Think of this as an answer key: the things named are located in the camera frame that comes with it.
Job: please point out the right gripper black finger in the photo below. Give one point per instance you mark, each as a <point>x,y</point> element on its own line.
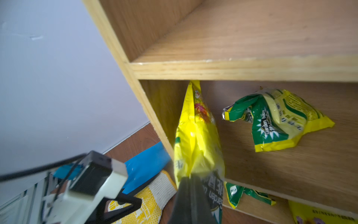
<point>191,204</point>

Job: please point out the yellow green fertilizer packet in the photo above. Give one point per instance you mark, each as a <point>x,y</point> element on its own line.
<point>197,148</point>
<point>278,117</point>

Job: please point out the green packet lower shelf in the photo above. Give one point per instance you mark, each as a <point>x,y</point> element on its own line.
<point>234,194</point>

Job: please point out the yellow packet lower shelf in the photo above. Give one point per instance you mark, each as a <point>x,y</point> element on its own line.
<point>305,214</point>

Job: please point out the wooden shelf unit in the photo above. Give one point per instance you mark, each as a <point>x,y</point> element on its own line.
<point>235,48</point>

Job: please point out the yellow work glove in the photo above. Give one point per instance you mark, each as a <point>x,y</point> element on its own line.
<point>154,198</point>

